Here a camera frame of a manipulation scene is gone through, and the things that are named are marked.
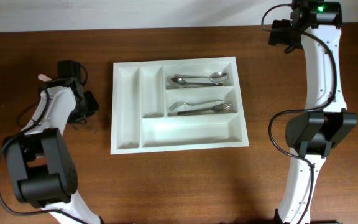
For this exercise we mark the white plastic cutlery tray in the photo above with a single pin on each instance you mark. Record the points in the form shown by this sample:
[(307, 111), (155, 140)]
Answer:
[(142, 94)]

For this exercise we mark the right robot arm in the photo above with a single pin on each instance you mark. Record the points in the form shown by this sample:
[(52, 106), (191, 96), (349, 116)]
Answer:
[(314, 27)]

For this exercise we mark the steel spoon bowl down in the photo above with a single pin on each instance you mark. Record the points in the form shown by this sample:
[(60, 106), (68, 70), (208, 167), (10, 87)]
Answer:
[(214, 77)]

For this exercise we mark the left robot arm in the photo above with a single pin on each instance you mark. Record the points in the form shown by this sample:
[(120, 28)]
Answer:
[(41, 169)]

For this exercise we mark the large steel spoon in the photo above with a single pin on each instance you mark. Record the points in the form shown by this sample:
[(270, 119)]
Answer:
[(182, 83)]

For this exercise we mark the large steel fork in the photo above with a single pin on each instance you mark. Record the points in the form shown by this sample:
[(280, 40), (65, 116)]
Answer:
[(214, 109)]

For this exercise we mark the white plastic knife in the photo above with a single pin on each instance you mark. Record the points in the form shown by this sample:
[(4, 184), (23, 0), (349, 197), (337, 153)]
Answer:
[(44, 78)]

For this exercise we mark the metal tongs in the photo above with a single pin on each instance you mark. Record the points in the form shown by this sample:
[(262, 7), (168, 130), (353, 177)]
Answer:
[(86, 126)]

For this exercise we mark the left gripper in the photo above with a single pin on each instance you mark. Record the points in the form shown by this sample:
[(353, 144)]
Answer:
[(94, 106)]

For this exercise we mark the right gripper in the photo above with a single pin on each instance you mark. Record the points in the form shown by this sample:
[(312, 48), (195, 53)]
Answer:
[(278, 33)]

